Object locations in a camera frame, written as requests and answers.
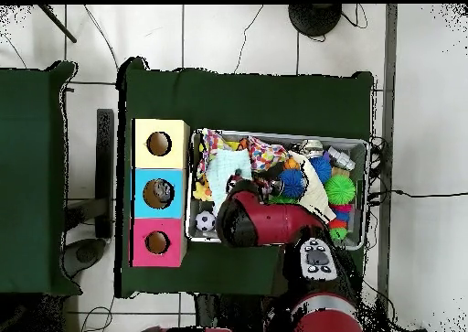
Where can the mint green muslin cloth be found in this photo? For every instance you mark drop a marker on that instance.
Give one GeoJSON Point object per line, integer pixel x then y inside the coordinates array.
{"type": "Point", "coordinates": [221, 171]}

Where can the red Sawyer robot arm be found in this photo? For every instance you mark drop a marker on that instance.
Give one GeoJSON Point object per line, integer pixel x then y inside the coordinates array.
{"type": "Point", "coordinates": [278, 224]}

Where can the wooden three-hole box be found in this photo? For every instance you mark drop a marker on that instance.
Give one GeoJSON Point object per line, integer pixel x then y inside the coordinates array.
{"type": "Point", "coordinates": [177, 207]}

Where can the yellow plush toy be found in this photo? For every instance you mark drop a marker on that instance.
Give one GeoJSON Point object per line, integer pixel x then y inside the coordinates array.
{"type": "Point", "coordinates": [203, 191]}

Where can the polka dot cloth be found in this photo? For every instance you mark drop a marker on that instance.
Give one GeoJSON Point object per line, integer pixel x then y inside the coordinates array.
{"type": "Point", "coordinates": [212, 143]}
{"type": "Point", "coordinates": [267, 152]}

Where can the small soccer ball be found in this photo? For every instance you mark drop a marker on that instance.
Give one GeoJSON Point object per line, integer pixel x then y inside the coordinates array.
{"type": "Point", "coordinates": [205, 221]}

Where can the blue spiky ball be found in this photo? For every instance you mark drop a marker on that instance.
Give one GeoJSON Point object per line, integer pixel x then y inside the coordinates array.
{"type": "Point", "coordinates": [321, 168]}
{"type": "Point", "coordinates": [292, 183]}

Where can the mini orange basketball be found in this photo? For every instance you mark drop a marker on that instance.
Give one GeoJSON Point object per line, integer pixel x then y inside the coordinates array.
{"type": "Point", "coordinates": [291, 163]}

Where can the dark green table cloth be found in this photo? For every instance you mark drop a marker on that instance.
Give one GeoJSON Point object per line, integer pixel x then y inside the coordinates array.
{"type": "Point", "coordinates": [237, 98]}
{"type": "Point", "coordinates": [29, 127]}

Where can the cream muslin cloth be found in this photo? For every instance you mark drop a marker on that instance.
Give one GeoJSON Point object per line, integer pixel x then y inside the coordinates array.
{"type": "Point", "coordinates": [318, 193]}

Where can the green spiky ball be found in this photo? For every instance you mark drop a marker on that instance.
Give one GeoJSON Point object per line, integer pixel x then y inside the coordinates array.
{"type": "Point", "coordinates": [340, 189]}

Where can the black upright stand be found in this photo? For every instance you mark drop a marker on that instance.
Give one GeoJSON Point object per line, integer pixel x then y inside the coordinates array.
{"type": "Point", "coordinates": [105, 145]}

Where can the grey oval floor object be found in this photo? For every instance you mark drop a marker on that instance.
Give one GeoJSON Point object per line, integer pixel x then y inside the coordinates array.
{"type": "Point", "coordinates": [86, 254]}

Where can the black round stand base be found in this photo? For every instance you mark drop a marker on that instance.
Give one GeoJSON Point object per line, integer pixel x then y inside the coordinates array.
{"type": "Point", "coordinates": [314, 19]}

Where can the black tripod leg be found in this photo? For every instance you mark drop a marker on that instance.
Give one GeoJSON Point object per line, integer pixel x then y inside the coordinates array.
{"type": "Point", "coordinates": [58, 24]}

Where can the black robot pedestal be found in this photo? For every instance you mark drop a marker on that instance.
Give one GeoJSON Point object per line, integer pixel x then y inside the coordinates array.
{"type": "Point", "coordinates": [226, 313]}

